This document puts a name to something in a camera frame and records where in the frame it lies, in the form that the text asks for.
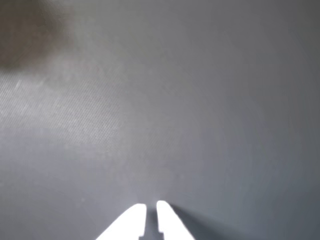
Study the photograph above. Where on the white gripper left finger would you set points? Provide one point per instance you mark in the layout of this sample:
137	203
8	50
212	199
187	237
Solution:
132	222

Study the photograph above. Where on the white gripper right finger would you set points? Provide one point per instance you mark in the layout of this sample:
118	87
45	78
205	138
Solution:
170	222

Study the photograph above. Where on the dark grey table mat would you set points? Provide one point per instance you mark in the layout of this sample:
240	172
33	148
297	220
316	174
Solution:
160	100

